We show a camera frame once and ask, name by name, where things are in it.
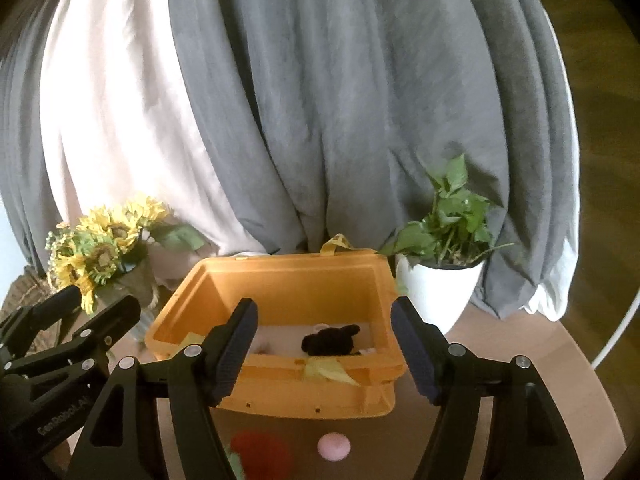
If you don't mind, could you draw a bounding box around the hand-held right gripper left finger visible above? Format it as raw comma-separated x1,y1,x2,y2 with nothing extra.
65,297,259,480

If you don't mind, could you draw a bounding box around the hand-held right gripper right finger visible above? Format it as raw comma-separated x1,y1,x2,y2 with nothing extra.
391,296,583,480

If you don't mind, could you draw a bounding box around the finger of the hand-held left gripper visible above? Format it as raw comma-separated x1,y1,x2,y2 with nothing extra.
5,295,142,387
0,284,84,361

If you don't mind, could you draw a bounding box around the orange plastic basket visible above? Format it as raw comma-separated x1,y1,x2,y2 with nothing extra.
144,233,407,420

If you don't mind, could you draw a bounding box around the red and green plush toy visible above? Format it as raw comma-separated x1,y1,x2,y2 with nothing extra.
225,430,294,480

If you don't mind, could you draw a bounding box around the pink egg-shaped sponge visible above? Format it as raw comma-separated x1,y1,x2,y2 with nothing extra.
316,432,352,461

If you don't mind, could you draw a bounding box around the brown patterned fabric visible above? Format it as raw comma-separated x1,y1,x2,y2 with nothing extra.
0,264,62,356

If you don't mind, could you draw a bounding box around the grey-green pleated vase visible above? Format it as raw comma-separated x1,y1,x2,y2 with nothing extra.
100,254,167,311

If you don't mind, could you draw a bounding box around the white plant pot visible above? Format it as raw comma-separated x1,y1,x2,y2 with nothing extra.
395,252,485,336

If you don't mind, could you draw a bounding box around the artificial sunflower bouquet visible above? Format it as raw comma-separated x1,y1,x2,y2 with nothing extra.
45,192,206,314

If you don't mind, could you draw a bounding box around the black plush toy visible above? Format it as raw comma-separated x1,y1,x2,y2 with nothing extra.
301,324,362,357

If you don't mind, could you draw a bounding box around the green leafy plant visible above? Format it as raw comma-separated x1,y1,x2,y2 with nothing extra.
379,154,516,267

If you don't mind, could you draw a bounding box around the white sheer curtain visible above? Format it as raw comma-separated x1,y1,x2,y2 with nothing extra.
522,237,573,322

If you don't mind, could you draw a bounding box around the pale pink curtain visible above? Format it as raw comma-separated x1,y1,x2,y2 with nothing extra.
42,0,267,281

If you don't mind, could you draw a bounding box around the grey curtain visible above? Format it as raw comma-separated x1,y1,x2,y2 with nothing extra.
0,0,581,322

